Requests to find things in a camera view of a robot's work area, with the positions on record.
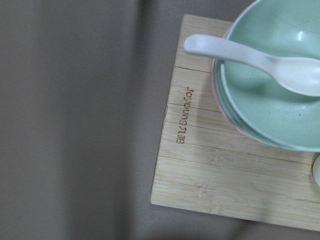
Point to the bamboo cutting board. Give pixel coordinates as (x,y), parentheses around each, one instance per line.
(205,165)

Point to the pink bowl under stack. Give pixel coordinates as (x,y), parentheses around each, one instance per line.
(224,104)

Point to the green bowl stack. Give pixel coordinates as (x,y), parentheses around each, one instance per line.
(285,28)

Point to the white ceramic spoon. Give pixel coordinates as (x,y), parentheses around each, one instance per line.
(300,75)

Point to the white egg on board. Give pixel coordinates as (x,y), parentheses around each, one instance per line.
(316,170)

